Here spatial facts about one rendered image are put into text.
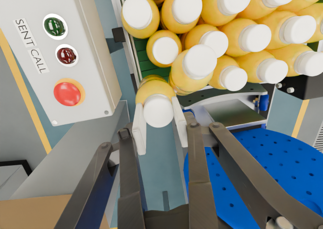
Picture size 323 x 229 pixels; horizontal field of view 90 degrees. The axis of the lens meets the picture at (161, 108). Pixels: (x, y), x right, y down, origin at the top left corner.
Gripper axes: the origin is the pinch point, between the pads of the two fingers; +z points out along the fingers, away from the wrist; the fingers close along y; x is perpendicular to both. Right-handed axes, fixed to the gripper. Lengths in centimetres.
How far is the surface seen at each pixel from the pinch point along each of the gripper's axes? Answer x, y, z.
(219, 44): 6.2, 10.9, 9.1
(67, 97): 3.3, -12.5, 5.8
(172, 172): -130, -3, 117
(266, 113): -67, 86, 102
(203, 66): 4.6, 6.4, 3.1
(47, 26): 12.2, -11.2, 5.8
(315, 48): 0.3, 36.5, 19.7
